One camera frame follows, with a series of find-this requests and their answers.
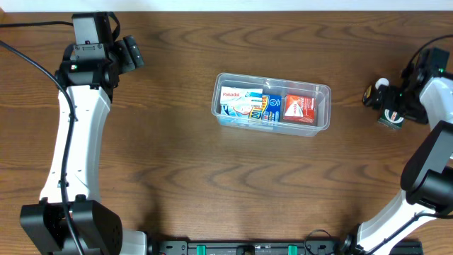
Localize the clear plastic container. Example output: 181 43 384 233
211 73 331 137

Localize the blue toothpaste box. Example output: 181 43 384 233
219 93 283 123

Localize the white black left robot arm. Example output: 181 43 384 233
20 35 148 254

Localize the red white medicine box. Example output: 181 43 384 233
283 94 316 124

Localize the dark bottle white cap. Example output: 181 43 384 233
362 78 389 110

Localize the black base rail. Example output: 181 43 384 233
148 239 424 255

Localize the white Panadol box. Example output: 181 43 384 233
219 86 263 107

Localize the dark green small box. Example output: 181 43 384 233
378 109 404 130

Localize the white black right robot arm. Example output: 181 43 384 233
341 46 452 254

